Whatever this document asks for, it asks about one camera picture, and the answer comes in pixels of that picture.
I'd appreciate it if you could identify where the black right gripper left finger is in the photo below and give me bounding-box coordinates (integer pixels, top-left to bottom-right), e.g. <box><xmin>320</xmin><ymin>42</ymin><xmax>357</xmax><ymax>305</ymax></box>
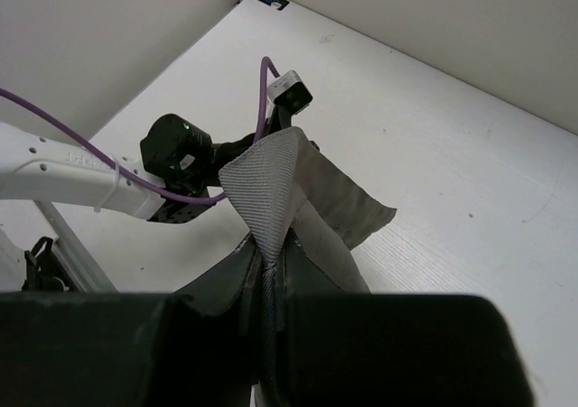
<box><xmin>1</xmin><ymin>238</ymin><xmax>261</xmax><ymax>406</ymax></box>

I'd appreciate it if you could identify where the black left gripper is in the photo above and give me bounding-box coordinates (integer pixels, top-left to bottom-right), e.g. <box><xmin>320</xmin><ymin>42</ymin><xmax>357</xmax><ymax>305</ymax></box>
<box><xmin>140</xmin><ymin>113</ymin><xmax>293</xmax><ymax>223</ymax></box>

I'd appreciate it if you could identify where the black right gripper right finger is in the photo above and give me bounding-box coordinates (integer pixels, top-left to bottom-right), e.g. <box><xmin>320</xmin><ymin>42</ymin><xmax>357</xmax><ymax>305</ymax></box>
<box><xmin>276</xmin><ymin>234</ymin><xmax>535</xmax><ymax>406</ymax></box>

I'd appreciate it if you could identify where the grey pleated skirt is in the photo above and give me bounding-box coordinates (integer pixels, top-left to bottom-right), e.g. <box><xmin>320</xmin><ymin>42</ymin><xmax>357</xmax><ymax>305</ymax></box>
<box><xmin>218</xmin><ymin>125</ymin><xmax>398</xmax><ymax>295</ymax></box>

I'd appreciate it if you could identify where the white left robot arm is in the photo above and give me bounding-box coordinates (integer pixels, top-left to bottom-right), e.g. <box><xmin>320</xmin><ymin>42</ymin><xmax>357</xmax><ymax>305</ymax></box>
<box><xmin>1</xmin><ymin>114</ymin><xmax>254</xmax><ymax>225</ymax></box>

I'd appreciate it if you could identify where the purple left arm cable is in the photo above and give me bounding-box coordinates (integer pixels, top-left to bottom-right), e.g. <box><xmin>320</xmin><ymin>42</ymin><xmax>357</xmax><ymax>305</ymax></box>
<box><xmin>0</xmin><ymin>55</ymin><xmax>281</xmax><ymax>205</ymax></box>

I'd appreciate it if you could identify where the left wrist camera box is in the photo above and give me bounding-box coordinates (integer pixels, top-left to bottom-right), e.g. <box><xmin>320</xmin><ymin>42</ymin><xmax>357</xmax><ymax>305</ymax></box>
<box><xmin>267</xmin><ymin>70</ymin><xmax>313</xmax><ymax>116</ymax></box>

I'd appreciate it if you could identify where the aluminium table edge rail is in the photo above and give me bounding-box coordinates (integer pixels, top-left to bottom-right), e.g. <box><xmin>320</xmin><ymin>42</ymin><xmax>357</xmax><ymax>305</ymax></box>
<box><xmin>34</xmin><ymin>201</ymin><xmax>117</xmax><ymax>293</ymax></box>

